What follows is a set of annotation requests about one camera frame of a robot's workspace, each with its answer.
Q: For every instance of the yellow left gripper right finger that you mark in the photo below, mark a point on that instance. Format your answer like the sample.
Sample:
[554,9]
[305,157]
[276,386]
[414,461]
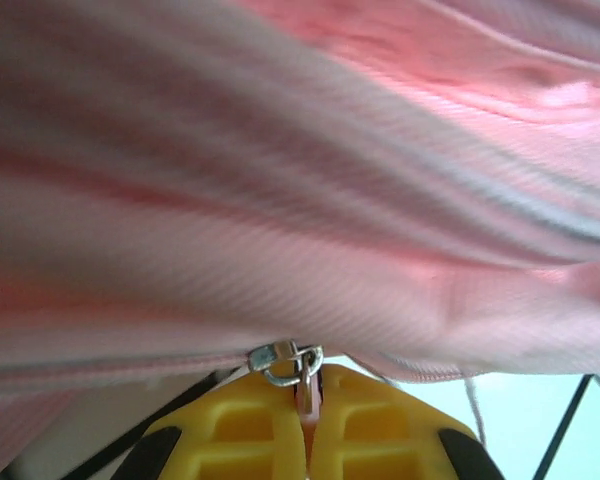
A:
[390,440]

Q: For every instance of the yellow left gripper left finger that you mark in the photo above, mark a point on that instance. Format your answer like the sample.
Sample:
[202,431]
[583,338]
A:
[230,435]

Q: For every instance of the pink backpack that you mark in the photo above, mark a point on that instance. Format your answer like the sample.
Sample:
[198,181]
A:
[280,200]

